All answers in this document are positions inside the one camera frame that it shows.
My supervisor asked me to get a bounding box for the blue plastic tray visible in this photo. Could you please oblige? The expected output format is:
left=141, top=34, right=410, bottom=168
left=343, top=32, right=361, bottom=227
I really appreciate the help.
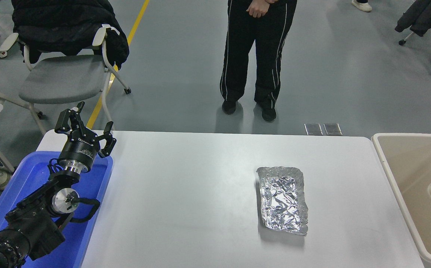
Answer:
left=0, top=151, right=113, bottom=268

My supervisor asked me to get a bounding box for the grey seat white frame chair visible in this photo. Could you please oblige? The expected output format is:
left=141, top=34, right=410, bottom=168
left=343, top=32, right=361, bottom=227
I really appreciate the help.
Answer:
left=0, top=24, right=132, bottom=135

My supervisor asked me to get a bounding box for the crumpled silver foil tray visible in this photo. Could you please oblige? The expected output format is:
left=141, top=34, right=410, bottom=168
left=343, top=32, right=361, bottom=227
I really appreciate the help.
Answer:
left=256, top=166, right=309, bottom=236

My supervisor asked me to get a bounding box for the person's hand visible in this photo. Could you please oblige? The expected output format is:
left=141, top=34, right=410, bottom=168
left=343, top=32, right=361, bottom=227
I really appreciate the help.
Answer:
left=246, top=0, right=271, bottom=18

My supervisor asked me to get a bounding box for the large pale plastic bin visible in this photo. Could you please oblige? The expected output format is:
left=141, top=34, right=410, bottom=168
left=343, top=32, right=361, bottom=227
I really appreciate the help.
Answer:
left=372, top=133, right=431, bottom=264

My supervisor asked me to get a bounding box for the black padded jacket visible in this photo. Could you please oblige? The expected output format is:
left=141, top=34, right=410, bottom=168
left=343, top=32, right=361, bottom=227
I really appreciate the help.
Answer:
left=11, top=0, right=129, bottom=70

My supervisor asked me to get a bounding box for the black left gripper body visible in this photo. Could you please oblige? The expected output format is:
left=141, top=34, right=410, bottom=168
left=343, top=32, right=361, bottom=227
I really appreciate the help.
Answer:
left=58, top=133, right=99, bottom=167

